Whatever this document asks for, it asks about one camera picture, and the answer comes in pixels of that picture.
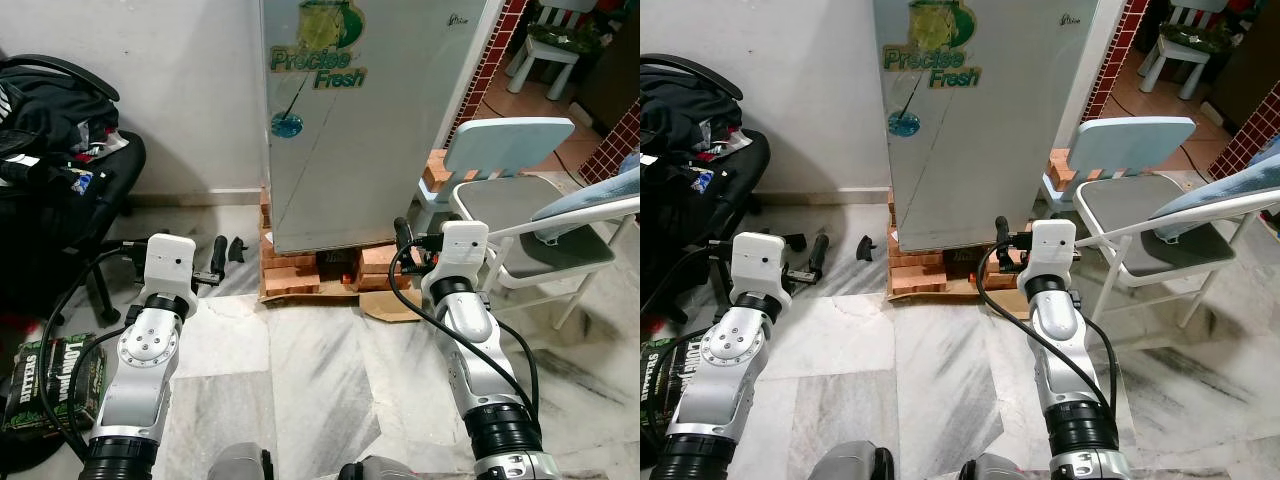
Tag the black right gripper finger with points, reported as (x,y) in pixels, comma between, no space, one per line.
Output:
(404,237)
(1003,233)

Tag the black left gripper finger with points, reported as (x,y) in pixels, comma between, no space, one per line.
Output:
(219,255)
(821,255)

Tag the red brick fridge base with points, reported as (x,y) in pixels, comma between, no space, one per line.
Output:
(290,265)
(915,265)

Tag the silver small fridge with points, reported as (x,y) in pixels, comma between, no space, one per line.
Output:
(380,150)
(980,150)

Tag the small black curved piece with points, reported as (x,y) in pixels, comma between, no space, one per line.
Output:
(868,250)
(237,250)

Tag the brown cardboard sheet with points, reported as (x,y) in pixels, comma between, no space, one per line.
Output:
(1005,302)
(390,305)

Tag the light blue folding chair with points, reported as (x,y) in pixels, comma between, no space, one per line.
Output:
(520,215)
(1130,215)

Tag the green bitters carton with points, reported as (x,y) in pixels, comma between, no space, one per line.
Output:
(670,375)
(55,385)

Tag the grey left robot leg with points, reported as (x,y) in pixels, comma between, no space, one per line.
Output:
(240,462)
(845,462)

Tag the grey robot leg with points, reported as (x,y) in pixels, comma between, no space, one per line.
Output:
(1000,468)
(380,468)
(240,462)
(845,462)

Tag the black clothes pile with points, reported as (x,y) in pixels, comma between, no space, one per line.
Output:
(690,110)
(50,110)

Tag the grey right robot leg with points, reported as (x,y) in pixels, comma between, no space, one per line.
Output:
(1000,468)
(380,468)

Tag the small white stool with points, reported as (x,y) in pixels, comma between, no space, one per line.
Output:
(1180,60)
(545,60)

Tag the dark green patterned bundle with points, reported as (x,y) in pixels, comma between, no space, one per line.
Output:
(1200,37)
(565,37)

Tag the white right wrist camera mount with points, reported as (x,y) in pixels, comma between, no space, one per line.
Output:
(462,255)
(1052,252)

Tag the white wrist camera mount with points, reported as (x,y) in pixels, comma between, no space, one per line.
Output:
(462,255)
(1052,252)
(760,262)
(170,265)

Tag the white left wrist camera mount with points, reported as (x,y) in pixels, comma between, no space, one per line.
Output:
(170,265)
(760,262)

